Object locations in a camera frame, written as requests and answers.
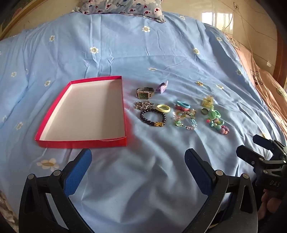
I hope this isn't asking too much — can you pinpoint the colourful chunky bead bracelet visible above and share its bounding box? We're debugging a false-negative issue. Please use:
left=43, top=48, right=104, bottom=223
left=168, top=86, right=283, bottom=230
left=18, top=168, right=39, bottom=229
left=206, top=118, right=230, bottom=135

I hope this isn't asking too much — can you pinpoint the green bow hair tie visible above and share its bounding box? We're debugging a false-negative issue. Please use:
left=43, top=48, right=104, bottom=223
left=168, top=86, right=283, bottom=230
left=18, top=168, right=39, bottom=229
left=206, top=105, right=222, bottom=120

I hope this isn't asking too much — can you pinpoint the metal ring bangle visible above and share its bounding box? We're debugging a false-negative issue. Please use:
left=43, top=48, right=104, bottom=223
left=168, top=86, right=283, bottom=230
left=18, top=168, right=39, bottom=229
left=201, top=108, right=209, bottom=115

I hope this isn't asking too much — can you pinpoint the yellow transparent bow clip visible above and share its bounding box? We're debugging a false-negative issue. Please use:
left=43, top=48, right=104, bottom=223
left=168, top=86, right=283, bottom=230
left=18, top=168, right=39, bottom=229
left=201, top=96, right=214, bottom=109

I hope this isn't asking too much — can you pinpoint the pastel crystal bead bracelet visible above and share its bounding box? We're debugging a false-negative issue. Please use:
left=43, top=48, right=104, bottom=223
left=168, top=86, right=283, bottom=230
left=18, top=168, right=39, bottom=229
left=172, top=108, right=198, bottom=131

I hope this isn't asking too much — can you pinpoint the black bead bracelet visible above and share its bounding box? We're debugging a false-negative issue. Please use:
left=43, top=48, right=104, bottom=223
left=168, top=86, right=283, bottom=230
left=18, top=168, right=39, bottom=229
left=140, top=108, right=167, bottom=128

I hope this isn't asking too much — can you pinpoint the yellow ring bangle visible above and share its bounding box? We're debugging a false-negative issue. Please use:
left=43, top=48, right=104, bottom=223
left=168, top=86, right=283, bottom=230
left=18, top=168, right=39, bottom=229
left=156, top=104, right=171, bottom=113

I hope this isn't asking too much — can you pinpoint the purple bow hair clip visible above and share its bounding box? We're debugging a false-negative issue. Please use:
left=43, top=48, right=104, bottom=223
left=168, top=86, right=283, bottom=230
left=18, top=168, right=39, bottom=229
left=155, top=81, right=168, bottom=94

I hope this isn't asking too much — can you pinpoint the silver chain bracelet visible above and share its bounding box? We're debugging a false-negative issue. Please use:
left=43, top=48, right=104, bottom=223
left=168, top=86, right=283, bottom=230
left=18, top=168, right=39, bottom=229
left=134, top=100, right=155, bottom=111

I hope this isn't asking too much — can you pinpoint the square face wristwatch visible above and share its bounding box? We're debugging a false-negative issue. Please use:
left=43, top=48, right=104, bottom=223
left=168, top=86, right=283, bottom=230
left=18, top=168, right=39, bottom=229
left=136, top=87, right=155, bottom=99

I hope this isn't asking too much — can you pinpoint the right hand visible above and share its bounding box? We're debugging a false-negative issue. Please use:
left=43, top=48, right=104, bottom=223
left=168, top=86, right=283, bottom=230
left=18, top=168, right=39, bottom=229
left=257, top=189, right=283, bottom=220

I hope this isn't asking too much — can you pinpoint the pink blanket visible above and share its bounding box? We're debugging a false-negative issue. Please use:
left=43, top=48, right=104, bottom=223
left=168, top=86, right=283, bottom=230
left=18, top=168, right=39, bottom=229
left=225, top=34, right=287, bottom=136

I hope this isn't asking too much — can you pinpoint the blue floral bed sheet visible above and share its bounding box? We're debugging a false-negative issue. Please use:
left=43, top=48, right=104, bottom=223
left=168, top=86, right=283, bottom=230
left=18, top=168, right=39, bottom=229
left=1, top=13, right=286, bottom=232

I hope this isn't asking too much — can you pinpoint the red shallow box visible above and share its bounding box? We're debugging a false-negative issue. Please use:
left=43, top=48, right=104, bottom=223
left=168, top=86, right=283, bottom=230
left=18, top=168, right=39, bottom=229
left=35, top=76, right=127, bottom=149

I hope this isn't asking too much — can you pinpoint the patterned blue pillow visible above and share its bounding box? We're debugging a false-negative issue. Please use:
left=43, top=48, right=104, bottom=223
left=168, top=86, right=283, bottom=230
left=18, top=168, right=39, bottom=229
left=74, top=0, right=165, bottom=23

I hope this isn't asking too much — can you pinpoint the wooden door frame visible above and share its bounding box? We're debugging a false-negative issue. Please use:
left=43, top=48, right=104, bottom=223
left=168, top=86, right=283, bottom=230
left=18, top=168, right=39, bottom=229
left=272, top=1, right=286, bottom=89

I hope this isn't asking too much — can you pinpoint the blue hair tie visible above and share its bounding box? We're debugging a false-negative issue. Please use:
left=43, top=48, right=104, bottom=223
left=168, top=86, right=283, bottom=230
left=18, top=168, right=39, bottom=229
left=176, top=100, right=191, bottom=109

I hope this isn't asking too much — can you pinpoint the framed wall picture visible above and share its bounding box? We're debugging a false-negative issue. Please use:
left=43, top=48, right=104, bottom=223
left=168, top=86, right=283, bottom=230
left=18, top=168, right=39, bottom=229
left=1, top=0, right=45, bottom=40

